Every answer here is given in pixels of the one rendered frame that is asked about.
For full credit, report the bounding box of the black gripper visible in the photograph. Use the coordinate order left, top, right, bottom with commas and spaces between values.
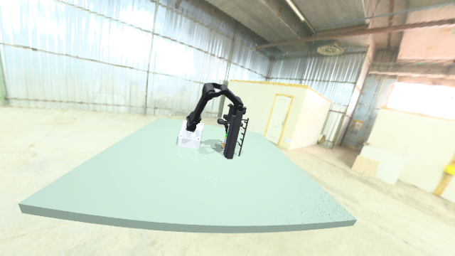
217, 113, 243, 133

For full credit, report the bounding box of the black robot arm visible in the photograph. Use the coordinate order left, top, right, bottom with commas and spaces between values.
186, 82, 247, 132

